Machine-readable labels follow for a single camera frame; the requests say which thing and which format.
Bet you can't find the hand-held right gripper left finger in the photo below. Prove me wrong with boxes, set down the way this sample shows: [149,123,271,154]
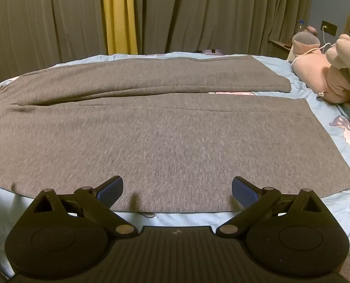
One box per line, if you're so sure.
[30,176,135,238]

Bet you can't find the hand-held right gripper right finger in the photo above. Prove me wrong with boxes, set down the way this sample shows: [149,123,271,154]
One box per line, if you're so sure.
[215,176,326,237]

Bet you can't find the grey pants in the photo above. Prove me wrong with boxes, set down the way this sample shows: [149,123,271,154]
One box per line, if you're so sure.
[0,55,350,213]

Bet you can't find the light blue printed bed sheet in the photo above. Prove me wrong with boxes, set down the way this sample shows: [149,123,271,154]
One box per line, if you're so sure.
[0,51,350,278]

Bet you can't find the pink plush toy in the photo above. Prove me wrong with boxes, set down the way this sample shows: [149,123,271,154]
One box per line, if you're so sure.
[291,32,350,104]

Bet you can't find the wooden nightstand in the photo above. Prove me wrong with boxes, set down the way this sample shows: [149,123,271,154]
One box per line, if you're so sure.
[270,39,295,62]

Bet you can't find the grey curtain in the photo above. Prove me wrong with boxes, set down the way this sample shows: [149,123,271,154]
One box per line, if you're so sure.
[133,0,314,57]
[0,0,108,79]

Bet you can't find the beige plush toy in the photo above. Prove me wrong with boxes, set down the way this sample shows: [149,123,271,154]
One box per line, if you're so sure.
[325,33,350,146]

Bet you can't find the yellow curtain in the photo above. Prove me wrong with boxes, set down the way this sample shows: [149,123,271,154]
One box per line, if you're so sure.
[101,0,138,55]

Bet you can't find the white charging cable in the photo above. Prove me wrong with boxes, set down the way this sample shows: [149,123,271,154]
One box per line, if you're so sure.
[291,26,338,98]

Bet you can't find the dark wall socket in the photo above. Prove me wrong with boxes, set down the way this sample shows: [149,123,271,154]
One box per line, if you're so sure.
[321,20,338,36]

